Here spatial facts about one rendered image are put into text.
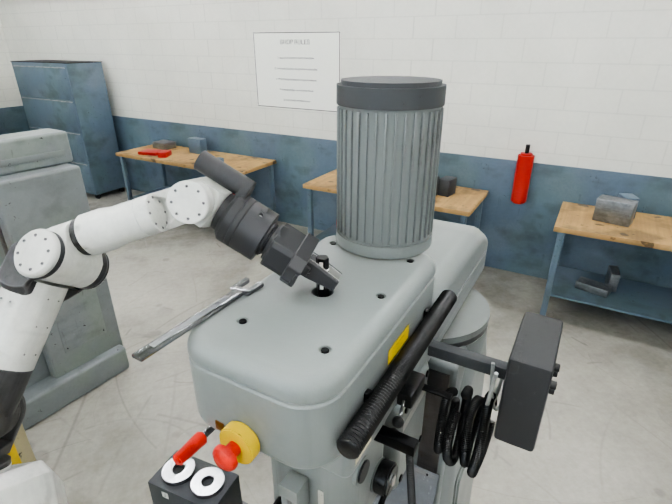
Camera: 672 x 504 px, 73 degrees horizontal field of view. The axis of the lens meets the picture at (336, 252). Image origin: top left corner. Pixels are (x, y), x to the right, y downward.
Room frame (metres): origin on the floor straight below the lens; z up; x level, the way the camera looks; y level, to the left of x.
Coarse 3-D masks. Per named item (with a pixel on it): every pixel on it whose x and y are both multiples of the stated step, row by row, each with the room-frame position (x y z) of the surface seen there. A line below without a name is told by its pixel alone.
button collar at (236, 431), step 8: (232, 424) 0.47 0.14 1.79; (240, 424) 0.47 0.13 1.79; (224, 432) 0.46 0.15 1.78; (232, 432) 0.46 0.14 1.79; (240, 432) 0.46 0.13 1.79; (248, 432) 0.46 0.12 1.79; (224, 440) 0.47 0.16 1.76; (232, 440) 0.46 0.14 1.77; (240, 440) 0.45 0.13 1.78; (248, 440) 0.45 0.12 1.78; (256, 440) 0.46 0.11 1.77; (240, 448) 0.45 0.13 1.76; (248, 448) 0.44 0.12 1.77; (256, 448) 0.45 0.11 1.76; (240, 456) 0.45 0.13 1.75; (248, 456) 0.45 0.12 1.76
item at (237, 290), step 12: (240, 288) 0.66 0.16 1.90; (252, 288) 0.66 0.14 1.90; (216, 300) 0.62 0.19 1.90; (228, 300) 0.62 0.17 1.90; (204, 312) 0.59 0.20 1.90; (216, 312) 0.60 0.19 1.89; (180, 324) 0.56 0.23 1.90; (192, 324) 0.56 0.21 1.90; (168, 336) 0.53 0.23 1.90; (180, 336) 0.54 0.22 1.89; (144, 348) 0.50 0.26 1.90; (156, 348) 0.50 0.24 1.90
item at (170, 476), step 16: (176, 464) 0.91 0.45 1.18; (192, 464) 0.91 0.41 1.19; (208, 464) 0.92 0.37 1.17; (160, 480) 0.87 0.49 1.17; (176, 480) 0.86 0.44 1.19; (192, 480) 0.86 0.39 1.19; (208, 480) 0.87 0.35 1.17; (224, 480) 0.86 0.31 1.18; (160, 496) 0.85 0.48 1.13; (176, 496) 0.83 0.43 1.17; (192, 496) 0.82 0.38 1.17; (208, 496) 0.81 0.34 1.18; (224, 496) 0.82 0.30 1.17; (240, 496) 0.88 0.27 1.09
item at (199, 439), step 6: (210, 426) 0.55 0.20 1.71; (198, 432) 0.53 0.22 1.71; (204, 432) 0.53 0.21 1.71; (210, 432) 0.54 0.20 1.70; (192, 438) 0.52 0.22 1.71; (198, 438) 0.52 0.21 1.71; (204, 438) 0.52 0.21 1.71; (186, 444) 0.51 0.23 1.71; (192, 444) 0.51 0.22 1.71; (198, 444) 0.51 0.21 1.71; (204, 444) 0.52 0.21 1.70; (180, 450) 0.50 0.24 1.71; (186, 450) 0.50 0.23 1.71; (192, 450) 0.50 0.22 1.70; (174, 456) 0.49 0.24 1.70; (180, 456) 0.49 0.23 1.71; (186, 456) 0.49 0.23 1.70; (180, 462) 0.48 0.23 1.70
